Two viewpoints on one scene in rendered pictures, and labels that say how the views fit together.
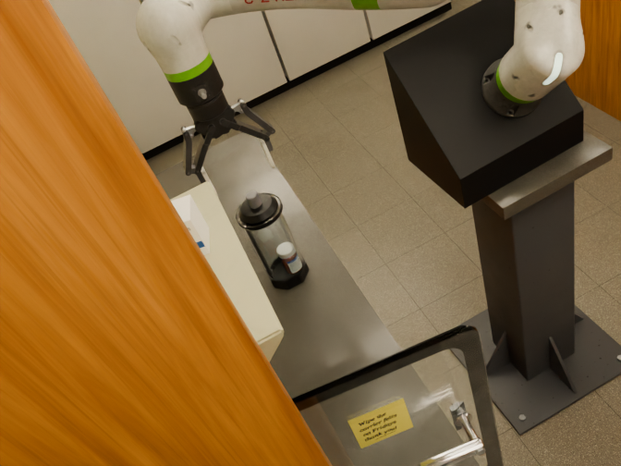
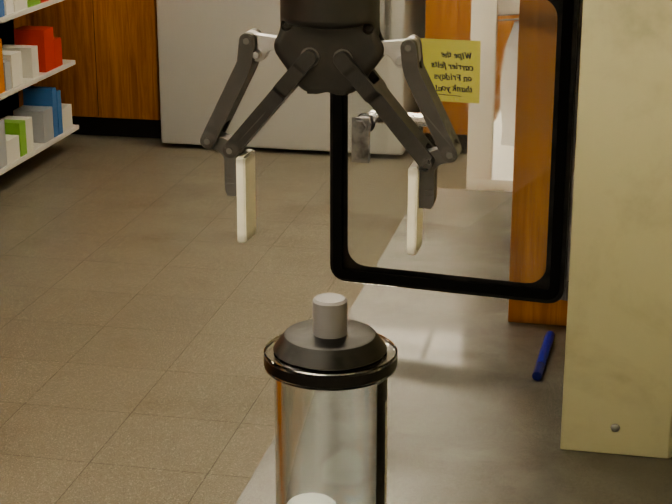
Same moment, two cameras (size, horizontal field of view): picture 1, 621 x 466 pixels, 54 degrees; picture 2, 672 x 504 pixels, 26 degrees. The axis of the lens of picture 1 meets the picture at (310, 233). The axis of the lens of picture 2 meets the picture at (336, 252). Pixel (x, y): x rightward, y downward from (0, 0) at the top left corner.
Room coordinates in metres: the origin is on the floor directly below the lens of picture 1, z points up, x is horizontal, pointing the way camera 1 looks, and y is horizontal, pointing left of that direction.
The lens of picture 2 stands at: (2.11, 0.45, 1.60)
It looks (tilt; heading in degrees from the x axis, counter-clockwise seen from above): 18 degrees down; 199
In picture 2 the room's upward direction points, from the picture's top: straight up
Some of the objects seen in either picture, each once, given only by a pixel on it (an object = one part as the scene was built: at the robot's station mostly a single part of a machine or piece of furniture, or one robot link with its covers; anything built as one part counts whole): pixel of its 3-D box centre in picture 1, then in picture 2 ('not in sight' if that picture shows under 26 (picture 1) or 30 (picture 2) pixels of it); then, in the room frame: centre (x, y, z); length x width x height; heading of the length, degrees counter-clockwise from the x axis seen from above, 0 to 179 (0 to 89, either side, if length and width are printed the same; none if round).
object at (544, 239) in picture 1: (526, 269); not in sight; (1.18, -0.58, 0.45); 0.48 x 0.48 x 0.90; 9
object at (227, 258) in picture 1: (214, 288); not in sight; (0.58, 0.14, 1.46); 0.32 x 0.11 x 0.10; 7
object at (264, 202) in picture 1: (256, 205); (330, 336); (1.08, 0.09, 1.18); 0.09 x 0.09 x 0.07
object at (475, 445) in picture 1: (448, 445); not in sight; (0.39, -0.06, 1.20); 0.10 x 0.05 x 0.03; 90
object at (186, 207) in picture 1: (181, 229); not in sight; (0.61, 0.15, 1.54); 0.05 x 0.05 x 0.06; 83
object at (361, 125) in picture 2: not in sight; (361, 139); (0.43, -0.10, 1.18); 0.02 x 0.02 x 0.06; 0
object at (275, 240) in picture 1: (273, 241); (330, 469); (1.08, 0.09, 1.06); 0.11 x 0.11 x 0.21
